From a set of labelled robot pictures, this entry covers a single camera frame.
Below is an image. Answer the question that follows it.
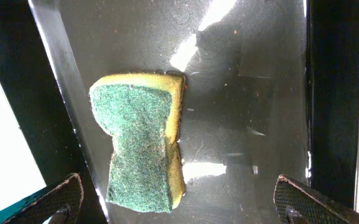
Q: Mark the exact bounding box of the green and yellow sponge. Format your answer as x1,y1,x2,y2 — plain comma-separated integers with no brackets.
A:
89,73,185,213

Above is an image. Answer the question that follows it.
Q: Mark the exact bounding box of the teal plastic tray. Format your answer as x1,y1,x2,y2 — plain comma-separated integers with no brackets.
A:
0,185,53,223

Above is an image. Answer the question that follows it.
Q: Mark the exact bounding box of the black plastic tray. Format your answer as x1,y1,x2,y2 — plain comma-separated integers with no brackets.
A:
0,1,359,223

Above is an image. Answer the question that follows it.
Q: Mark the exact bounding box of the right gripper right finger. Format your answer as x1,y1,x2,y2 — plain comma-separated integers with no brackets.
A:
273,174,359,224

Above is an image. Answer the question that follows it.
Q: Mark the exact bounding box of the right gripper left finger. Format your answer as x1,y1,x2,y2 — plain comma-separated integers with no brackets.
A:
3,173,84,224

